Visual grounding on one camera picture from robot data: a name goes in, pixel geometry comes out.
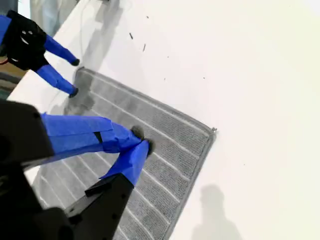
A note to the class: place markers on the grey striped towel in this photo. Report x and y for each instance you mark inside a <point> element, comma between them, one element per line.
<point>162,140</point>

